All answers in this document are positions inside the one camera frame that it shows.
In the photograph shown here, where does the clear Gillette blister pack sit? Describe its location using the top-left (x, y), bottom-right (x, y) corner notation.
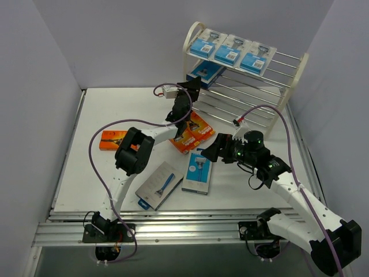
top-left (188, 28), bottom-right (228, 60)
top-left (214, 34), bottom-right (252, 67)

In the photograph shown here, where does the white Gillette Skinguard razor pack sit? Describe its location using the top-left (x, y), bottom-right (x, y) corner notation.
top-left (239, 41), bottom-right (277, 76)

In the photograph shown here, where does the grey Harry's box blue razor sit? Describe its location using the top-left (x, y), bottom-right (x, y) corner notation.
top-left (135, 162), bottom-right (184, 211)

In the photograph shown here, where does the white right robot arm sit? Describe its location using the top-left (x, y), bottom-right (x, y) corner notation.
top-left (201, 131), bottom-right (362, 276)

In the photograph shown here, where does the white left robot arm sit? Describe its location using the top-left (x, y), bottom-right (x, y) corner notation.
top-left (82, 77), bottom-right (201, 243)

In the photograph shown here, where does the cream metal-rod shelf rack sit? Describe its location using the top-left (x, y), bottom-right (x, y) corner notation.
top-left (182, 21), bottom-right (310, 136)

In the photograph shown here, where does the orange Gillette Fusion5 box right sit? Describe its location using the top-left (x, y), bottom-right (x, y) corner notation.
top-left (188, 111), bottom-right (216, 143)

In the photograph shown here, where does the orange gillette fusion5 box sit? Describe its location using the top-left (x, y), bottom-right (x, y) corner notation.
top-left (170, 129), bottom-right (199, 155)
top-left (188, 111), bottom-right (216, 143)
top-left (99, 130), bottom-right (127, 151)

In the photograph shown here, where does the orange Gillette Fusion5 box middle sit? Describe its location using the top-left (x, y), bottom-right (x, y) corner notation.
top-left (170, 129), bottom-right (199, 155)

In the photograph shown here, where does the orange Gillette Fusion5 box left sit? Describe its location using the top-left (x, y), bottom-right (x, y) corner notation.
top-left (99, 130), bottom-right (127, 151)

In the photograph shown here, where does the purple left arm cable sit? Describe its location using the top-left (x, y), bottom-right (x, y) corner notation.
top-left (88, 83), bottom-right (191, 263)

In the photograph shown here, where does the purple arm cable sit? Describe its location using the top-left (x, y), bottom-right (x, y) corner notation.
top-left (236, 104), bottom-right (345, 277)
top-left (88, 83), bottom-right (191, 263)

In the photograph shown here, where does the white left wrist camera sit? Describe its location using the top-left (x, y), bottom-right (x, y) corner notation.
top-left (153, 85), bottom-right (179, 99)

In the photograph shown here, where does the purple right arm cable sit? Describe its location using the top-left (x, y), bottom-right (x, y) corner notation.
top-left (236, 104), bottom-right (345, 277)

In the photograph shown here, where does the aluminium mounting rail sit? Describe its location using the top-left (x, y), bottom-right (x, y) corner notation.
top-left (31, 207), bottom-right (345, 249)

